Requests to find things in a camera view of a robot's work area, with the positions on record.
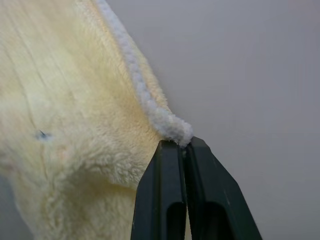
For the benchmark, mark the pale yellow fleece towel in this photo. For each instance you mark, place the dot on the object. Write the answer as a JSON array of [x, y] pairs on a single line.
[[75, 100]]

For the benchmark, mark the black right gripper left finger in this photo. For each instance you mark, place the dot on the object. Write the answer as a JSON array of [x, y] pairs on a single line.
[[160, 190]]

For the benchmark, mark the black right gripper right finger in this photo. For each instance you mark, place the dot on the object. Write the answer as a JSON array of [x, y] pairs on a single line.
[[215, 200]]

